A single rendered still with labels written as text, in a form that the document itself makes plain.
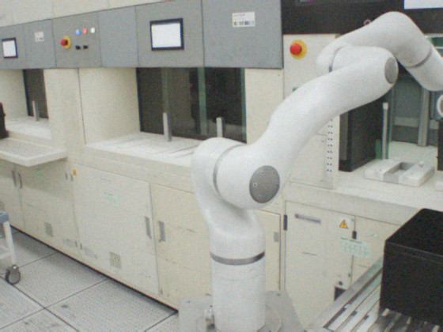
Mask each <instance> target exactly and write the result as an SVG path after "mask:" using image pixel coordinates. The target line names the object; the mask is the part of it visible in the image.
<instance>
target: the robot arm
mask: <svg viewBox="0 0 443 332"><path fill-rule="evenodd" d="M393 56H394V57H395V58H396V59H397V60H398V62H399V63H400V64H401V65H402V66H403V67H404V68H405V69H406V70H407V71H408V72H409V73H410V74H411V75H412V76H413V77H414V79H415V80H416V81H417V82H418V83H419V84H420V85H421V86H422V87H423V88H425V89H428V90H430V91H437V90H443V58H442V57H441V56H440V55H439V54H438V52H437V51H436V50H435V48H434V47H433V46H432V44H431V43H430V42H429V40H428V39H427V38H426V37H425V36H424V34H423V33H422V31H421V30H420V29H419V28H418V26H417V25H416V24H415V23H414V22H413V21H412V20H411V19H410V18H409V17H408V16H406V15H405V14H402V13H399V12H391V13H385V14H383V15H382V16H380V17H379V18H378V19H376V20H374V21H373V22H371V23H369V24H368V25H367V26H365V27H362V28H360V29H358V30H355V31H354V32H352V33H347V34H346V35H344V36H340V37H339V38H338V39H337V40H335V41H333V42H330V43H329V44H328V45H327V46H326V47H325V48H324V49H323V50H322V51H321V52H320V53H319V54H318V56H317V59H316V64H315V69H316V75H317V77H318V78H314V79H312V80H311V81H308V82H306V83H304V84H303V85H301V86H300V87H299V88H297V89H296V90H295V91H293V92H292V93H291V94H290V95H289V96H288V97H287V98H285V99H284V101H283V102H281V103H280V105H278V106H277V107H276V109H274V111H273V112H272V114H271V117H270V118H269V121H268V124H267V130H266V131H265V133H264V134H263V135H262V137H261V138H260V139H258V140H257V141H254V142H253V144H251V145H245V144H243V143H242V142H239V141H234V140H231V139H228V138H210V139H207V140H205V141H203V142H202V143H201V145H200V146H199V147H198V148H197V149H196V150H195V152H194V153H193V154H192V157H191V165H190V177H191V186H192V190H193V193H195V197H196V200H197V203H198V206H199V209H200V211H201V214H202V215H203V219H204V221H205V223H206V228H207V231H208V235H209V251H210V283H211V284H212V301H213V305H210V307H208V308H207V309H206V310H204V311H203V312H202V314H201V315H200V316H199V319H198V330H199V332H279V330H280V326H281V321H280V320H281V317H280V315H279V313H278V312H277V311H276V310H275V309H274V308H272V307H270V306H268V305H266V270H265V247H266V236H265V230H264V227H263V224H262V222H261V220H260V219H259V216H257V215H256V212H255V210H254V209H262V208H263V207H266V206H267V205H268V204H270V203H271V202H273V201H274V200H275V199H276V198H277V197H278V195H279V194H280V193H281V191H283V189H284V187H285V185H286V182H287V180H288V178H289V177H290V173H291V172H292V169H293V166H294V164H295V161H296V159H297V156H298V155H299V153H300V151H301V150H302V149H303V147H304V146H305V144H306V143H307V142H308V141H309V140H310V138H311V137H312V136H314V135H315V134H316V133H317V131H318V130H319V129H321V128H322V127H323V126H324V125H325V124H326V123H328V122H329V121H330V120H332V119H333V118H334V117H336V116H338V115H340V114H342V113H343V112H345V111H349V110H352V109H354V108H357V107H360V106H362V105H364V104H368V103H369V102H371V101H374V100H376V99H377V98H379V97H381V96H383V94H385V93H386V92H388V91H389V90H390V89H391V88H392V87H393V85H394V84H395V82H396V79H397V77H398V73H399V69H398V66H397V63H396V60H395V58H394V57H393Z"/></svg>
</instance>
